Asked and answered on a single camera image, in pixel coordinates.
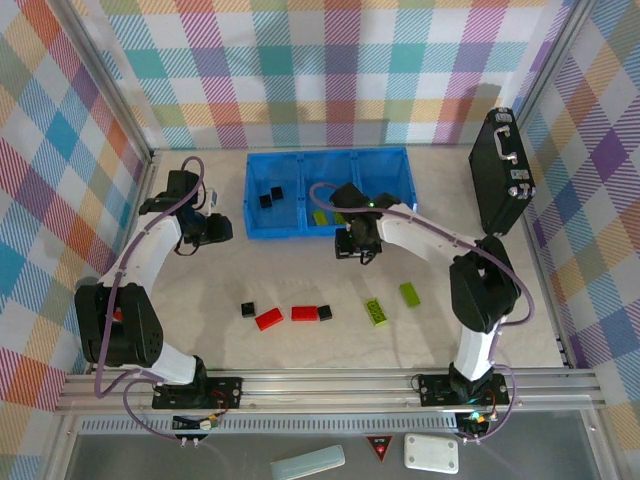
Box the blue three-compartment bin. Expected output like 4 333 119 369
244 148 420 242

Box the black hard case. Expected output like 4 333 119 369
468 107 537 237

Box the red triangle sticker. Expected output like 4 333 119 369
364 434 395 461

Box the white rectangular plate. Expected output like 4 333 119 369
403 433 460 475

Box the pale blue flat bar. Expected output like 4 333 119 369
269 444 347 480

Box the aluminium upright frame post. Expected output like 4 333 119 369
47 0 154 161
512 0 599 126

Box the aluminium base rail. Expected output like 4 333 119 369
54 367 604 416

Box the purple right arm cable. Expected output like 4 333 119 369
308 182 532 445

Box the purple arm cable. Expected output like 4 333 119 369
308 182 532 445
93 157 206 444

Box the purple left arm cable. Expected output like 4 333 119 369
93 157 206 444

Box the slotted grey cable duct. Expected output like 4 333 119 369
79 412 461 434

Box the small wired connector board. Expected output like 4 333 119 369
172 413 224 432
457 409 494 436

